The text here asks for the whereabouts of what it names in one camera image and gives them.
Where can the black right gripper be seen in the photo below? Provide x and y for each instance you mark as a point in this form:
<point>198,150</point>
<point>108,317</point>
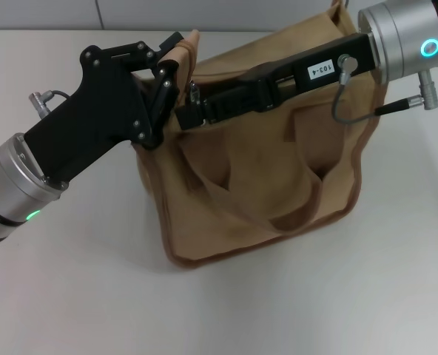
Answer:
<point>337,61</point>

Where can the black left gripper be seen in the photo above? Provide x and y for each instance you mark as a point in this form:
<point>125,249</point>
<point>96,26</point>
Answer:
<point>97,114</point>

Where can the silver metal zipper pull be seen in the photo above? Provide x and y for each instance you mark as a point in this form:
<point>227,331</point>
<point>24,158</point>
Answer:
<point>195,94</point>

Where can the khaki canvas food bag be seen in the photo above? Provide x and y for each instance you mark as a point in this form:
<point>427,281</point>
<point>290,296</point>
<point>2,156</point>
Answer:
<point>271,177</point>

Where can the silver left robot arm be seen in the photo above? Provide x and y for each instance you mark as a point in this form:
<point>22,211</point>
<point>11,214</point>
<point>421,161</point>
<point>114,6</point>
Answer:
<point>12,192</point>

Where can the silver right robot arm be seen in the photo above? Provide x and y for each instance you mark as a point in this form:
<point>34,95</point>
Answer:
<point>407,37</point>

